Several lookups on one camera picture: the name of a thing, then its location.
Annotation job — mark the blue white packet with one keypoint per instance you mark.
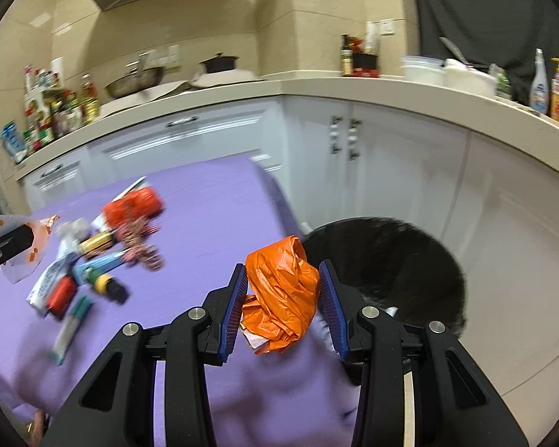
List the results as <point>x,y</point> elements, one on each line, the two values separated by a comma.
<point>11,139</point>

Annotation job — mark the grey ladle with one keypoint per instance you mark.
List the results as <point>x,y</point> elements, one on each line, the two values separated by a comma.
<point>454,51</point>

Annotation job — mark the white wall socket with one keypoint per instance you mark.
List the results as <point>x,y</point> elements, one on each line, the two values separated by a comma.
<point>386,28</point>

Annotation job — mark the small brown yellow-label bottle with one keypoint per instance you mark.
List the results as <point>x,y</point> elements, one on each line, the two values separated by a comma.
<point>95,243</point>

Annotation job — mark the light blue tube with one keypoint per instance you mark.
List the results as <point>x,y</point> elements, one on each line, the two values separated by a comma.
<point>98,265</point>

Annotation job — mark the white wall switch plate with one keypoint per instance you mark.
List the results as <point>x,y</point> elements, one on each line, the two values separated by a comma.
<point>172,56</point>

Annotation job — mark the orange plastic bag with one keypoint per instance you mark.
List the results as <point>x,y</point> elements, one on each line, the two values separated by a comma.
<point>284,288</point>

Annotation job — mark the steel wok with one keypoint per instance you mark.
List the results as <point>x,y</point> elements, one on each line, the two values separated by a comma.
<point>135,83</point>

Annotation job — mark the white spray bottle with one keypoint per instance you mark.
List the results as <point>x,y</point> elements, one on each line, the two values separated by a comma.
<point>539,88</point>

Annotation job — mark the black lidded pot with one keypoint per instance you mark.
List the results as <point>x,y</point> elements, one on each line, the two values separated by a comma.
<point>219,64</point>

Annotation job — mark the yellow cooking oil bottle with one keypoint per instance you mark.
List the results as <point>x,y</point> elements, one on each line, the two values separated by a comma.
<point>89,100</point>

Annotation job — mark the white blister packet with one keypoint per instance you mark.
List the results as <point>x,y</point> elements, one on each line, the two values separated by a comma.
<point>133,187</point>

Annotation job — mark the black utensil holder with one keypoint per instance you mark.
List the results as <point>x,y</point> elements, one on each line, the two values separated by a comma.
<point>365,63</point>

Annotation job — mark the red cylindrical container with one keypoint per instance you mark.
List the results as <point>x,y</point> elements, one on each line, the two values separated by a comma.
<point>61,295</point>

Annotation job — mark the clear orange-dotted wrapper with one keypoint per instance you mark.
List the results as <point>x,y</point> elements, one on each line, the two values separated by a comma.
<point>39,242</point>

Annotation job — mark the white squeezed tube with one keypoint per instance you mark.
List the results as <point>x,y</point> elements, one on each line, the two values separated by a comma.
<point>49,279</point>

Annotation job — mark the purple tablecloth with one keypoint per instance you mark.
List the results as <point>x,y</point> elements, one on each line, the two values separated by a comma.
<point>205,223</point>

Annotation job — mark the black yellow small bottle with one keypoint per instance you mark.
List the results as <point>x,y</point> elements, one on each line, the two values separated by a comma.
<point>109,288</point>

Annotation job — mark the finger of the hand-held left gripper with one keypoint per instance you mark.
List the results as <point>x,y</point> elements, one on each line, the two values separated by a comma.
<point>9,244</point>

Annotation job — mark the group of condiment bottles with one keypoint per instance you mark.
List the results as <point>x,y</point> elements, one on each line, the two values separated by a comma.
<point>51,111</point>

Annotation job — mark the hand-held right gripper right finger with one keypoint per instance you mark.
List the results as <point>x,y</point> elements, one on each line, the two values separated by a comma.
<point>330,307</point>

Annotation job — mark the green packet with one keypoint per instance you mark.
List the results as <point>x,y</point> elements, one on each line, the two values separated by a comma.
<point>502,84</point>

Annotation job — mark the red plastic bag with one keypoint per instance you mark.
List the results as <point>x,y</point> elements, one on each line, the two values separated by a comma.
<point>135,205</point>

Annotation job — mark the red white patterned wrapper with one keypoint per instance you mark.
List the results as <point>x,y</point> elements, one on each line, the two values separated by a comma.
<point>139,235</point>

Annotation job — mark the dark hanging cloth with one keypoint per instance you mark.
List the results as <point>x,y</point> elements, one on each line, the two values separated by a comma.
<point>484,9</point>

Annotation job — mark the black trash bin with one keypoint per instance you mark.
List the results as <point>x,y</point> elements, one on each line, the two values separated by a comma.
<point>400,260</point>

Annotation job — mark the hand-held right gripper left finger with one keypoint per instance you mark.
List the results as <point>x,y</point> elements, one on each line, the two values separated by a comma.
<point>235,307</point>

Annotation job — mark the cooktop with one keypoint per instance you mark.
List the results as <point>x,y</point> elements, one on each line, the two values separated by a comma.
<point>177,91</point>

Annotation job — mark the dark sauce bottle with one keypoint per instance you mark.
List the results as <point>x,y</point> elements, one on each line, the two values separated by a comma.
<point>346,58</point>

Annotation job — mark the green white marker pen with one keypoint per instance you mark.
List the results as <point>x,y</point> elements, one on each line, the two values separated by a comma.
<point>72,330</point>

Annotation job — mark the white paper towel roll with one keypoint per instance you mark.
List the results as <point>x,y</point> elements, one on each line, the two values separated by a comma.
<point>57,72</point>

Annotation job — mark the white kitchen cabinet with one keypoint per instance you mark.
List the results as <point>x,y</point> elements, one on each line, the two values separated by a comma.
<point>400,172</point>

